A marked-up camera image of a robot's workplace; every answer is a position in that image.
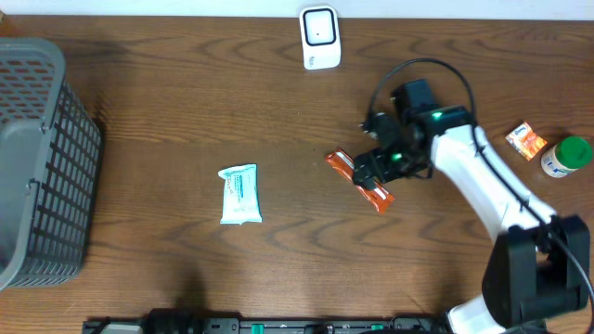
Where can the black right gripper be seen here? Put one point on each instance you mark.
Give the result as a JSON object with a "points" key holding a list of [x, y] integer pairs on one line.
{"points": [[379, 156]]}

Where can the orange chocolate bar wrapper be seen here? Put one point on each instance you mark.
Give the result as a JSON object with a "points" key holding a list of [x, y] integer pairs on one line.
{"points": [[343, 164]]}

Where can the teal wet wipes pack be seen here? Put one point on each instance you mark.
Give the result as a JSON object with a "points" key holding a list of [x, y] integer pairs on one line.
{"points": [[241, 203]]}

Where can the small orange snack packet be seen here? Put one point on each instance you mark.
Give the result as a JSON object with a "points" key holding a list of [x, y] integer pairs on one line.
{"points": [[524, 140]]}

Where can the green lid jar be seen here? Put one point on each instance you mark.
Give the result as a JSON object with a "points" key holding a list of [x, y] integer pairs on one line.
{"points": [[566, 157]]}

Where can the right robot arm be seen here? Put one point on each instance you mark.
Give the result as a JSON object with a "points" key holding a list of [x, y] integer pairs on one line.
{"points": [[538, 267]]}

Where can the white barcode scanner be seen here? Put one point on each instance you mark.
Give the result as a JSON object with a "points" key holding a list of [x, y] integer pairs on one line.
{"points": [[321, 40]]}

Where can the grey plastic basket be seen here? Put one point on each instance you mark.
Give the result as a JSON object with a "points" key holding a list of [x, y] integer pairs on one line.
{"points": [[51, 152]]}

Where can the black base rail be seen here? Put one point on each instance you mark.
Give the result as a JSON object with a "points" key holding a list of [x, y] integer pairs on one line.
{"points": [[180, 321]]}

